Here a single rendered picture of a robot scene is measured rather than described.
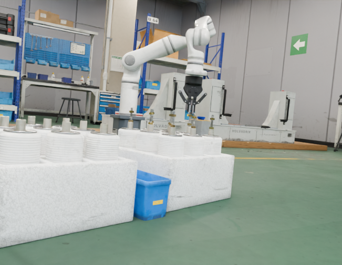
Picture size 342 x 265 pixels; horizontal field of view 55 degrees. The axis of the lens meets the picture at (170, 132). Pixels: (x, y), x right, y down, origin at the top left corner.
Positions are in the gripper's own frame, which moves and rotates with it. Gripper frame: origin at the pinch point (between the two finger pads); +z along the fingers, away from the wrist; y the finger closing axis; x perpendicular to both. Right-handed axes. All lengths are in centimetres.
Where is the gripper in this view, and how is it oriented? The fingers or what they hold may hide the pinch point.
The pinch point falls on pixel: (190, 109)
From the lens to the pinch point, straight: 144.0
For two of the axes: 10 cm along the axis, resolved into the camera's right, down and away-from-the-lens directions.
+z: -0.9, 9.9, 0.6
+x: 0.5, 0.6, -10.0
